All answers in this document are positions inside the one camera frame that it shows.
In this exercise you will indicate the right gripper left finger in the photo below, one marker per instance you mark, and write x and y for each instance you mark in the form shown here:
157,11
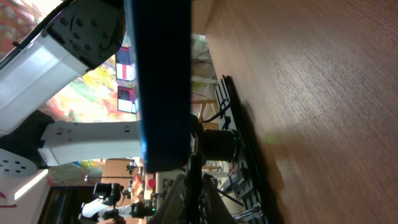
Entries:
172,206

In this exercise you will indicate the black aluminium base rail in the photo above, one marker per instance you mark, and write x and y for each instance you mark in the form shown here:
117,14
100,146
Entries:
252,188

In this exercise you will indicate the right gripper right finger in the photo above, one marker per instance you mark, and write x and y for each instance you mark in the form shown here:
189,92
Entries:
215,211

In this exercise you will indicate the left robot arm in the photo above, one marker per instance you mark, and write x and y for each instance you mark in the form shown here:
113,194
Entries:
88,80

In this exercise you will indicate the blue Samsung smartphone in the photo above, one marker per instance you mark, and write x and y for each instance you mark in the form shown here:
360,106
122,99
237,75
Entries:
160,32

